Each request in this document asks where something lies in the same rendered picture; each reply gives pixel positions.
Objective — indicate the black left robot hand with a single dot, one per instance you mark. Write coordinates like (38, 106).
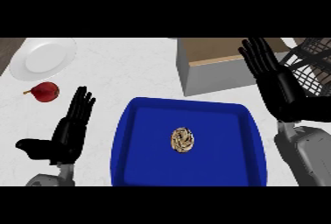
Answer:
(68, 131)

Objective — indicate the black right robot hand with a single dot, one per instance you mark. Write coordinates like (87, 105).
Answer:
(282, 87)

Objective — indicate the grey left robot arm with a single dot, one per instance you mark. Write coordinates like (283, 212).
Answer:
(53, 178)

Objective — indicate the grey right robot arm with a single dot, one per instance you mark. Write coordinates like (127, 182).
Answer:
(306, 154)

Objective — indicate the brown cupcake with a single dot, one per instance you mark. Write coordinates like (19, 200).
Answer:
(181, 140)

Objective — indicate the blue tray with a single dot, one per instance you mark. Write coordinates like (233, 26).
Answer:
(189, 143)

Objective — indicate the red apple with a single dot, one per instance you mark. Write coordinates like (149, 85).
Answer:
(44, 92)

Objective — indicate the grey box with wooden top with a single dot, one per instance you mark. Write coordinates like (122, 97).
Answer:
(214, 68)

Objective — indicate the white plate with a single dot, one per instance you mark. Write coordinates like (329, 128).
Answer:
(41, 59)

